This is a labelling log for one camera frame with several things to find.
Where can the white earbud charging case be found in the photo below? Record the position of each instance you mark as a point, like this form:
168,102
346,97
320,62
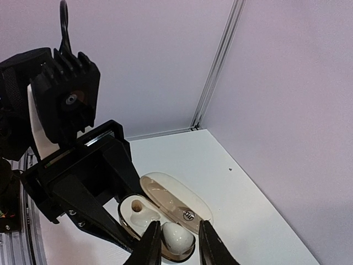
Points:
166,200

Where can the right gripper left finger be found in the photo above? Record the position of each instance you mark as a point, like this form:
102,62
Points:
147,250

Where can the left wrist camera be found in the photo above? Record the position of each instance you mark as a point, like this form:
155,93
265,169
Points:
62,100

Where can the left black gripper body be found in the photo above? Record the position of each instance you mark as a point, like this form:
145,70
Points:
84,160

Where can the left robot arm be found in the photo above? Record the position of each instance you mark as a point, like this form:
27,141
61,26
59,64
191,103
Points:
16,73

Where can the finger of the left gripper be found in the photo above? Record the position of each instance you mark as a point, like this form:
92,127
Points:
125,179
88,214

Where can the left aluminium frame post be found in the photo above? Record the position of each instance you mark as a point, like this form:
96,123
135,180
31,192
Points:
218,63

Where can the white earbud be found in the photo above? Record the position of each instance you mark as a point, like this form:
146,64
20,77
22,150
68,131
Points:
176,238

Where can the aluminium front rail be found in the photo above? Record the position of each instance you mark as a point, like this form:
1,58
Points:
21,239

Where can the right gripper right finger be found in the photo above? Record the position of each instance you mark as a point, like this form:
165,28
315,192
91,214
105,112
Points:
211,248

